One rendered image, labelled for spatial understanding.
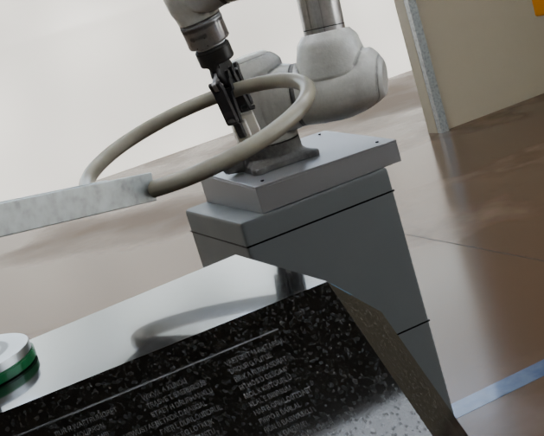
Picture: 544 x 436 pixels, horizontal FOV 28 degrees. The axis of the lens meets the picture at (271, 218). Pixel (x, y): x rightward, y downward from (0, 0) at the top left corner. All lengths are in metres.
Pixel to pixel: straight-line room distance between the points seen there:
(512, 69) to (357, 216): 5.33
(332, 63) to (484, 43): 5.21
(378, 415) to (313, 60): 1.26
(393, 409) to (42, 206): 0.63
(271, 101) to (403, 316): 0.61
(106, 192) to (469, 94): 5.96
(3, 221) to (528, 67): 6.50
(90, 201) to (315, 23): 0.97
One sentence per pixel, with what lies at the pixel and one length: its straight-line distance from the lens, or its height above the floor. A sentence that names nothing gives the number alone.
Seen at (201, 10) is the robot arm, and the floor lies 1.28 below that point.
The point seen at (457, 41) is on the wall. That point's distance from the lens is 7.60.
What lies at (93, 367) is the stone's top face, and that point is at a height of 0.87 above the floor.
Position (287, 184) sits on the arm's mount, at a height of 0.84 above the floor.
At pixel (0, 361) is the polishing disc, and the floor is 0.90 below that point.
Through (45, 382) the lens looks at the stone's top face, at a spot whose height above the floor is 0.87.
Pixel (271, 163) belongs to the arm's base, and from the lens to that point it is 2.61.
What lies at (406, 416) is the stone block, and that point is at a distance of 1.48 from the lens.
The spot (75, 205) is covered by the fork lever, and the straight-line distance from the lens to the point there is 1.76.
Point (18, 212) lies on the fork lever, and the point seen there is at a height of 1.07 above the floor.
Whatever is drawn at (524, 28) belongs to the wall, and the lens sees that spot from 7.91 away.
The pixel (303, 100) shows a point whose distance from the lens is 1.97.
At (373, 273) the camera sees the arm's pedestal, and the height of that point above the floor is 0.57.
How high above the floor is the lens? 1.30
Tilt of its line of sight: 12 degrees down
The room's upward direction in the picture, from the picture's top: 17 degrees counter-clockwise
